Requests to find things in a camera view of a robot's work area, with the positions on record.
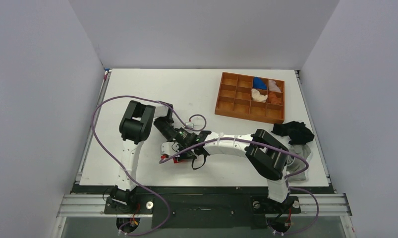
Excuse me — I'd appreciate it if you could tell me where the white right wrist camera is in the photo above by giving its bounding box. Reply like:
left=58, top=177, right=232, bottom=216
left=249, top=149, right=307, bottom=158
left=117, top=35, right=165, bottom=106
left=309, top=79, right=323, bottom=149
left=161, top=142, right=178, bottom=157

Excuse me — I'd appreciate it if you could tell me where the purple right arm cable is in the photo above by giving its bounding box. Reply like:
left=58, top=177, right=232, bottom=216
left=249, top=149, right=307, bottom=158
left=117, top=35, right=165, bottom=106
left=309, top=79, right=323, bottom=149
left=159, top=137, right=320, bottom=236

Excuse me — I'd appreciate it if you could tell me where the red underwear white trim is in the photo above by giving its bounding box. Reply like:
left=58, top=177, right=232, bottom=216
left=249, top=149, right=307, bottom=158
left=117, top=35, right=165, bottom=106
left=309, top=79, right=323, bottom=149
left=172, top=157, right=186, bottom=164

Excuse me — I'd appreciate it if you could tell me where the blue rolled underwear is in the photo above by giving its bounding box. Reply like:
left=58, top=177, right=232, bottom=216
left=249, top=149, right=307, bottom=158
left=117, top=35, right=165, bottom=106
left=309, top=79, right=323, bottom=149
left=253, top=77, right=267, bottom=90

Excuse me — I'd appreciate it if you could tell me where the grey underwear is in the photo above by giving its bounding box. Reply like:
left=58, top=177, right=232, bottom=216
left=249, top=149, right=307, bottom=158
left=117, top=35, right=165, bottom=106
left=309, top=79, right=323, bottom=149
left=286, top=144, right=312, bottom=182

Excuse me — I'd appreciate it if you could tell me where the wooden compartment tray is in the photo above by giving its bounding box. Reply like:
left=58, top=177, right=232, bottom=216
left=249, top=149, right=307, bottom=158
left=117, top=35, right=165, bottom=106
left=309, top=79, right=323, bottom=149
left=215, top=72, right=285, bottom=124

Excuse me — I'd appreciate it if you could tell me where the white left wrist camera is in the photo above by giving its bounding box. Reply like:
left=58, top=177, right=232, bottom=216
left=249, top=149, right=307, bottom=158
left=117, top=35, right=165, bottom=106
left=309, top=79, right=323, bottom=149
left=185, top=122, right=195, bottom=129

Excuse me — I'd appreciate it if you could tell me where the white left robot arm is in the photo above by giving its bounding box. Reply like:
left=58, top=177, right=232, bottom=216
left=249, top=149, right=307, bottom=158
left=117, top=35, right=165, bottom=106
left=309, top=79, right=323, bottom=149
left=115, top=101, right=191, bottom=192

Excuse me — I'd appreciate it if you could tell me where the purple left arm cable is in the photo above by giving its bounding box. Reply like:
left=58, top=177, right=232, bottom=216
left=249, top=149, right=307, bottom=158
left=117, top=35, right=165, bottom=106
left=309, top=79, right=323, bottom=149
left=91, top=95, right=207, bottom=237

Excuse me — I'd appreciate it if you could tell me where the black underwear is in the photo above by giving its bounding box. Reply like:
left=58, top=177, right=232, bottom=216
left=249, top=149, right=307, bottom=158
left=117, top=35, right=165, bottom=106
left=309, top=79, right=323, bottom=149
left=272, top=121, right=315, bottom=145

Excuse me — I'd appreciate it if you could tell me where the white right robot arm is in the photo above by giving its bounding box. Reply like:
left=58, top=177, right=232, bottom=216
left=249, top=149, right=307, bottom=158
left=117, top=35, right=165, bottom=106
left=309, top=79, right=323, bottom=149
left=170, top=129, right=289, bottom=212

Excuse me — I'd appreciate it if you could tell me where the cream rolled underwear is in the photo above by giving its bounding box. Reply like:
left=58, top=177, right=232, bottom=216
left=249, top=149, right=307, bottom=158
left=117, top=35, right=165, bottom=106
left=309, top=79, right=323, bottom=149
left=251, top=89, right=268, bottom=103

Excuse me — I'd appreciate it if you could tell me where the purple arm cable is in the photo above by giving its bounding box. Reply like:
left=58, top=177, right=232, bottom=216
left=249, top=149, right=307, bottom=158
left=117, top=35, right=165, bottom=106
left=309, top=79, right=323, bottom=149
left=159, top=137, right=320, bottom=236
left=91, top=95, right=207, bottom=237

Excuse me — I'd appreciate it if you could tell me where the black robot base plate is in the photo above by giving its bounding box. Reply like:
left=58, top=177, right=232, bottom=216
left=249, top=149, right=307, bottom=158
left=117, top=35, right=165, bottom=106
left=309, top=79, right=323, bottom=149
left=59, top=186, right=334, bottom=234

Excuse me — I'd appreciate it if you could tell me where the orange rolled underwear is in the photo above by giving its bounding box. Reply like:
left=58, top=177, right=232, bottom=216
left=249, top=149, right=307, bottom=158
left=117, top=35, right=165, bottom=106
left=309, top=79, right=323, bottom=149
left=268, top=91, right=282, bottom=105

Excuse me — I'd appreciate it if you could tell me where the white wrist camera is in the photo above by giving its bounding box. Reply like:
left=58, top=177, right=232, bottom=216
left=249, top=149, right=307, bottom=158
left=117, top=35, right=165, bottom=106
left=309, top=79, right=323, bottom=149
left=161, top=142, right=178, bottom=157
left=185, top=122, right=195, bottom=129

